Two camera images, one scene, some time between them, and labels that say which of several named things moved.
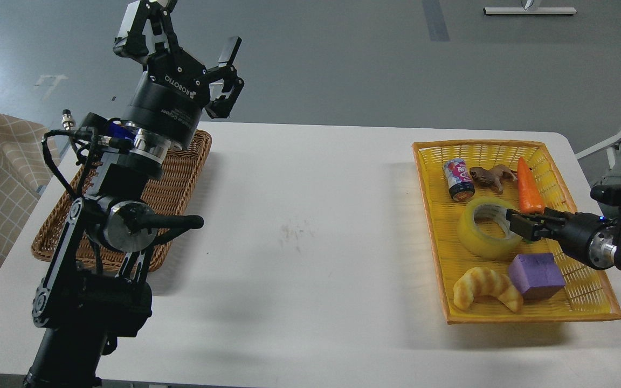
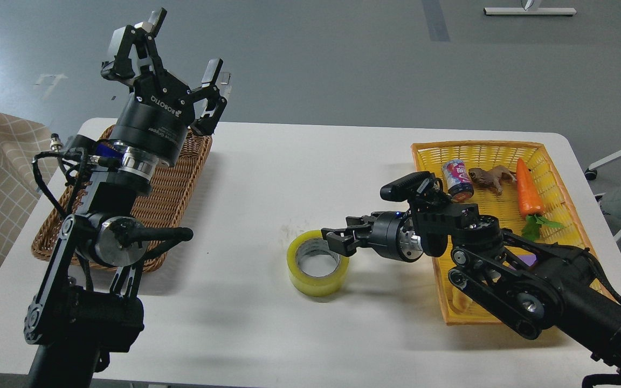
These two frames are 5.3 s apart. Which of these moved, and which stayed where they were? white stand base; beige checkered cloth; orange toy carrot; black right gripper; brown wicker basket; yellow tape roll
Moved: yellow tape roll; black right gripper
Stayed: white stand base; orange toy carrot; beige checkered cloth; brown wicker basket
